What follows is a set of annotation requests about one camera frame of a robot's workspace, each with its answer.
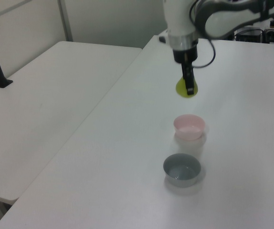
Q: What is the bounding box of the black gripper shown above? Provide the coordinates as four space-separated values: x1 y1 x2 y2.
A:
173 42 199 96

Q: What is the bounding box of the green pear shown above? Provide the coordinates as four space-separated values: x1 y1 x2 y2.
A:
175 75 199 99

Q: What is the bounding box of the pink bowl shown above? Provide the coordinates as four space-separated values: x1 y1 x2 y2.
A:
173 114 206 141

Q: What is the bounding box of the grey bowl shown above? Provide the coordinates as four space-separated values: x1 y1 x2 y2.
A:
163 153 202 188

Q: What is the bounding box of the black computer box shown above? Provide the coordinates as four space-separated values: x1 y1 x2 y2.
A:
233 26 264 43

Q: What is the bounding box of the black device with round knob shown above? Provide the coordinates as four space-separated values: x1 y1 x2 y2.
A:
263 28 274 44

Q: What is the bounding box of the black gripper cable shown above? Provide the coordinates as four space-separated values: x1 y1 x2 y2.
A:
189 0 217 69

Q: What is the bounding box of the grey partition frame post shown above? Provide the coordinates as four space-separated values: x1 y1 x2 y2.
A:
57 0 74 42

